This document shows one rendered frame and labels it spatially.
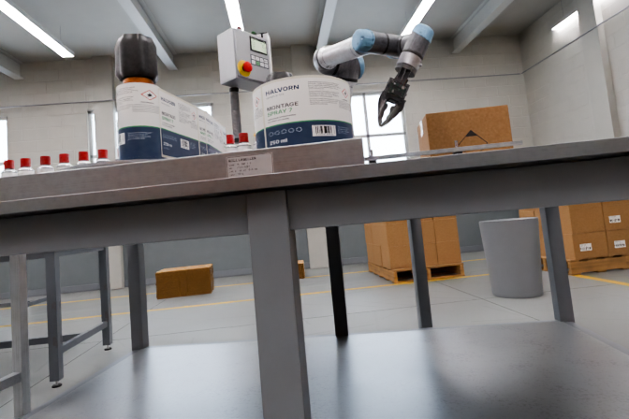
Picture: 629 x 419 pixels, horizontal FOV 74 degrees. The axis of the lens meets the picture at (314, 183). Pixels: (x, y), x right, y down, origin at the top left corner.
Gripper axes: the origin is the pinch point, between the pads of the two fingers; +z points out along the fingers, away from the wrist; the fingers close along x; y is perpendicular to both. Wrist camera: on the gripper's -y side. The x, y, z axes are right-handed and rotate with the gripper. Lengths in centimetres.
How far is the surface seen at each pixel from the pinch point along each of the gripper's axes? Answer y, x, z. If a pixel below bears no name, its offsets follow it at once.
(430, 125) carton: -16.3, 16.1, -10.2
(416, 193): 81, 12, 25
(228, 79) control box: -1, -57, 6
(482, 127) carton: -16.2, 33.8, -17.1
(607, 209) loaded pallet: -304, 226, -78
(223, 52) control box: -2, -63, -2
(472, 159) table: 85, 16, 19
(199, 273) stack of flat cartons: -357, -140, 175
